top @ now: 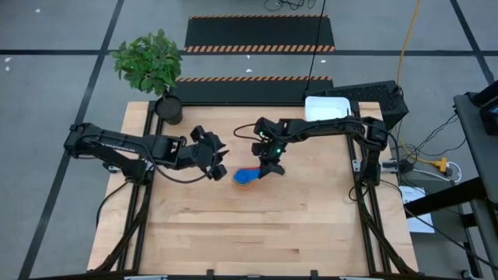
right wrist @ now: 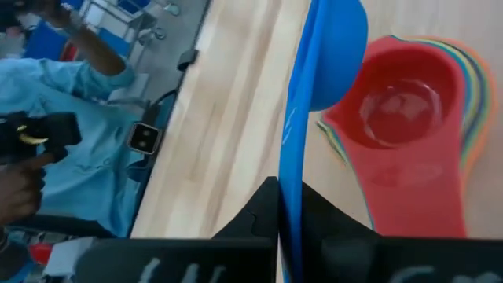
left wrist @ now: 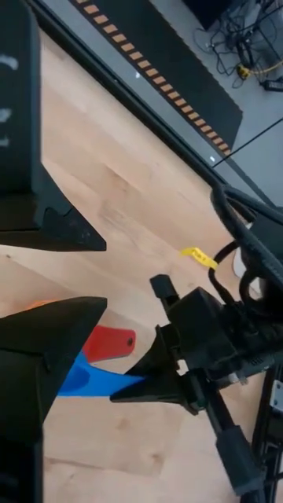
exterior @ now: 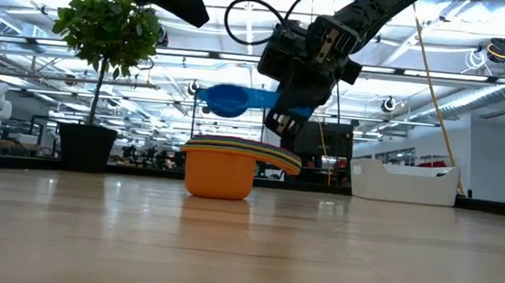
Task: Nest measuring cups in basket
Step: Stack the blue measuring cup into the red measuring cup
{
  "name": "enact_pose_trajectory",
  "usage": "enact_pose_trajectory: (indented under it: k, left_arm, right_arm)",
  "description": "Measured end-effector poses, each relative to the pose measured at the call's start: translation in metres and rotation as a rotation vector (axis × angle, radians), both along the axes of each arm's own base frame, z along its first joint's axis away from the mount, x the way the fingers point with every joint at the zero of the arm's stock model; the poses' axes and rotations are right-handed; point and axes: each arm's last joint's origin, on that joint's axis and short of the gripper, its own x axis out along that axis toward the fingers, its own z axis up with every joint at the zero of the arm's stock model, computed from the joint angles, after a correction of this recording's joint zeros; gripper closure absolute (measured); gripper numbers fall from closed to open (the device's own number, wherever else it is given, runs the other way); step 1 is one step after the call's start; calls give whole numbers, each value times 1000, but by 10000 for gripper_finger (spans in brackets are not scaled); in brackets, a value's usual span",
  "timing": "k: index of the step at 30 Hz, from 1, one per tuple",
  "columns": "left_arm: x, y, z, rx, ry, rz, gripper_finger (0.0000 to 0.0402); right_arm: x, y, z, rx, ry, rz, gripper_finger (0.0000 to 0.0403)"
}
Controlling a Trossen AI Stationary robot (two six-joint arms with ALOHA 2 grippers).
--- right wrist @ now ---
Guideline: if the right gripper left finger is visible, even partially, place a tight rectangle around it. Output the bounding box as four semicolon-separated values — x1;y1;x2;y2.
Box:
211;175;281;240

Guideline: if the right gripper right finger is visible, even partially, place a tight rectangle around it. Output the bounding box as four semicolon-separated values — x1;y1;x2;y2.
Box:
300;182;381;240

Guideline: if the red measuring cup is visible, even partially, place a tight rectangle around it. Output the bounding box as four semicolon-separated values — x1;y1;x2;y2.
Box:
321;35;469;239

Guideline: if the small royal blue measuring cup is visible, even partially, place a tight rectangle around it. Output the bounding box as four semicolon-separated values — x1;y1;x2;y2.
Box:
277;0;369;283

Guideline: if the yellow measuring cup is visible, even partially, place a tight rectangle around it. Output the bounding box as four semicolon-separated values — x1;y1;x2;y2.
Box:
396;35;479;172

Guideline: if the navy blue measuring cup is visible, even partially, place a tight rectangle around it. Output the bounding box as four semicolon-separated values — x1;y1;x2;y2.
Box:
400;35;484;174

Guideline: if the green measuring cup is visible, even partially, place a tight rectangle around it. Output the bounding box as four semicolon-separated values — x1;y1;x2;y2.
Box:
316;35;490;176

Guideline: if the orange measuring cup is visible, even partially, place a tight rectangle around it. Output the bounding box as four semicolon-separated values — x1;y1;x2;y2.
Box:
408;35;499;178

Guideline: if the person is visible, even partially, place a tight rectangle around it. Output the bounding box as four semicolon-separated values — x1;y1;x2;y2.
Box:
0;0;166;239

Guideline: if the black handheld device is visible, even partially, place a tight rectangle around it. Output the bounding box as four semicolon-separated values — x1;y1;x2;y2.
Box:
0;112;83;165

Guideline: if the person's hand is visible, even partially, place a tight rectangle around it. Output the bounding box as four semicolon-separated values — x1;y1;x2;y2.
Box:
37;0;86;32
0;153;54;227

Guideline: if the white-framed table camera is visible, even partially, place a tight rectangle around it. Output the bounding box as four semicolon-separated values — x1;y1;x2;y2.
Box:
126;121;163;156

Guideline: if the black edge bracket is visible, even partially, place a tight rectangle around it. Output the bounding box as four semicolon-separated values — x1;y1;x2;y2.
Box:
176;48;200;72

